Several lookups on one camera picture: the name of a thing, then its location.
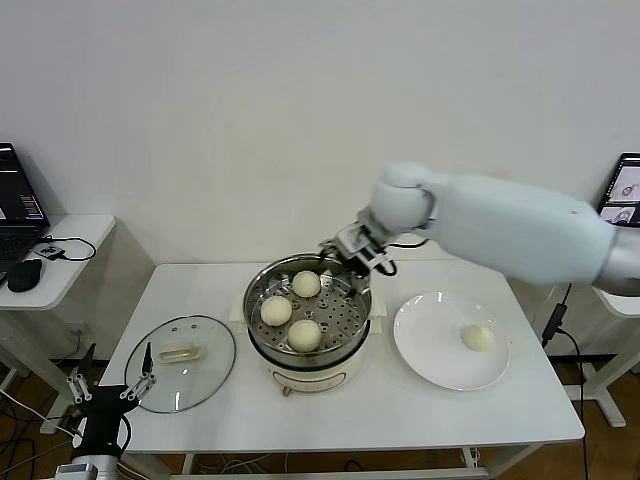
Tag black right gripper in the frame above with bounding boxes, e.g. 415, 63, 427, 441
317, 219, 386, 296

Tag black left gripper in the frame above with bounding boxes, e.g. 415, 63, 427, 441
66, 341, 159, 456

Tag white steamed baozi bun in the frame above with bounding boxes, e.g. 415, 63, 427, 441
460, 323, 497, 354
292, 270, 322, 299
287, 319, 323, 353
260, 296, 294, 327

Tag glass lid with cream handle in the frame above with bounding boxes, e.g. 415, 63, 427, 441
124, 314, 237, 415

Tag perforated steel steamer basket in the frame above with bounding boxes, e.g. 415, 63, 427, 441
228, 254, 389, 366

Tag white side table with mouse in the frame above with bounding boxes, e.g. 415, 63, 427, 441
0, 214, 119, 436

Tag cream electric cooker pot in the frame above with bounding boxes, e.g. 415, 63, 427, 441
247, 319, 385, 399

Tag round white plate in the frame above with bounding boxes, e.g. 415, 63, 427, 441
392, 292, 511, 392

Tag black computer mouse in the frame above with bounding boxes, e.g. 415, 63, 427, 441
8, 258, 45, 294

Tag black laptop with dark screen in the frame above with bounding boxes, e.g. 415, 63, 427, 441
0, 142, 53, 289

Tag white side table with strip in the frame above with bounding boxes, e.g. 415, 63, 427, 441
579, 289, 640, 429

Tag grey laptop with pale screen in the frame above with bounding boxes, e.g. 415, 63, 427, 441
597, 152, 640, 226

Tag thin black usb cable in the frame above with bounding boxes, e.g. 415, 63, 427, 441
34, 234, 98, 263

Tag white table frame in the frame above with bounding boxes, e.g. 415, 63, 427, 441
179, 447, 544, 480

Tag black cable with adapter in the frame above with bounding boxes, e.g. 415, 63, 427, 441
541, 282, 589, 480

